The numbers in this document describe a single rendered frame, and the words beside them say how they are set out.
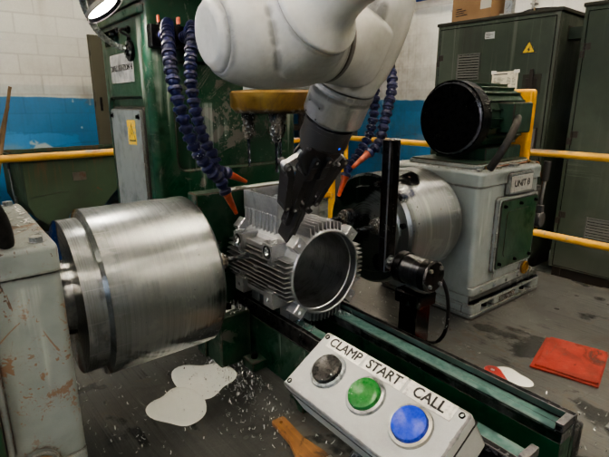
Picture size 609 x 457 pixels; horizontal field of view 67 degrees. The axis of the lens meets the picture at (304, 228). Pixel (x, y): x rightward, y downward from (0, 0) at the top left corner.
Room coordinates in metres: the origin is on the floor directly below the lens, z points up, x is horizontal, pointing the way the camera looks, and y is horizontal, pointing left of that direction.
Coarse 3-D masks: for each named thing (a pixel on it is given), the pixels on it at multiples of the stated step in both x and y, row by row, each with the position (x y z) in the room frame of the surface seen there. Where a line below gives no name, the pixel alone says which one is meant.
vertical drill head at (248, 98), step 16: (240, 96) 0.85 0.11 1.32; (256, 96) 0.83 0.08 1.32; (272, 96) 0.82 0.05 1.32; (288, 96) 0.82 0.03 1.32; (304, 96) 0.84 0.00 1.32; (240, 112) 0.86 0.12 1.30; (256, 112) 0.84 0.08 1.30; (272, 112) 0.83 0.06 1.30; (288, 112) 0.83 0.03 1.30; (304, 112) 0.85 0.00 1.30; (272, 128) 0.84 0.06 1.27
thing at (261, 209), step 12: (252, 192) 0.90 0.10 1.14; (264, 192) 0.95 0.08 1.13; (276, 192) 0.97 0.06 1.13; (252, 204) 0.90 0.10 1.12; (264, 204) 0.86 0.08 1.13; (276, 204) 0.83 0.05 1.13; (252, 216) 0.89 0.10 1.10; (264, 216) 0.86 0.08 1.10; (276, 216) 0.83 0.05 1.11; (264, 228) 0.86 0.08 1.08; (276, 228) 0.83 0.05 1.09
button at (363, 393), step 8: (352, 384) 0.36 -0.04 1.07; (360, 384) 0.36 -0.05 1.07; (368, 384) 0.36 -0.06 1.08; (376, 384) 0.35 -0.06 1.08; (352, 392) 0.36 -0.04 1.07; (360, 392) 0.35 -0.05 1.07; (368, 392) 0.35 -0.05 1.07; (376, 392) 0.35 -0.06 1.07; (352, 400) 0.35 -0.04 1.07; (360, 400) 0.35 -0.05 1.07; (368, 400) 0.34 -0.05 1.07; (376, 400) 0.34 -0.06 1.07; (360, 408) 0.34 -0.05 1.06; (368, 408) 0.34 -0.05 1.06
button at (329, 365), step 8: (320, 360) 0.40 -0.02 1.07; (328, 360) 0.40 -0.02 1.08; (336, 360) 0.39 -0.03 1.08; (312, 368) 0.40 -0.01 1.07; (320, 368) 0.39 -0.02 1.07; (328, 368) 0.39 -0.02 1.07; (336, 368) 0.38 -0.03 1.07; (320, 376) 0.38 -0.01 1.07; (328, 376) 0.38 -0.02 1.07; (336, 376) 0.38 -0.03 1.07
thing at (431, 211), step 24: (408, 168) 1.09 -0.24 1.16; (360, 192) 1.02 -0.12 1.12; (408, 192) 0.96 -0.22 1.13; (432, 192) 1.00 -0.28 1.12; (336, 216) 1.09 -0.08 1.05; (360, 216) 1.02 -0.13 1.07; (408, 216) 0.92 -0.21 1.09; (432, 216) 0.96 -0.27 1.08; (456, 216) 1.01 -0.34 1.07; (360, 240) 1.02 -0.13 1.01; (408, 240) 0.92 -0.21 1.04; (432, 240) 0.96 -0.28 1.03; (456, 240) 1.04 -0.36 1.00; (360, 264) 1.02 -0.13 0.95
